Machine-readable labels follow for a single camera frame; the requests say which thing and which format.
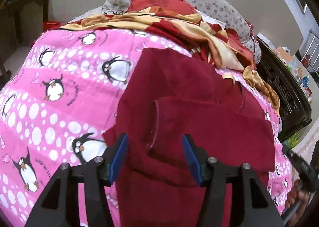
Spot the dark red fleece garment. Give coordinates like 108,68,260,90
103,48,275,226

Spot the person right hand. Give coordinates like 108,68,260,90
284,180,310,219

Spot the pink penguin print blanket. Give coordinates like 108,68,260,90
1,30,291,226

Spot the metal stair railing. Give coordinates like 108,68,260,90
300,29,319,83

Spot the yellow red patterned blanket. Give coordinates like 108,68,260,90
62,6,280,113

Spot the red plastic bin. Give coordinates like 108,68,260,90
43,21,61,33

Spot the dark wooden side table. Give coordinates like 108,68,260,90
1,0,49,84

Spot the red fringed cushion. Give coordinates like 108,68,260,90
127,0,197,15

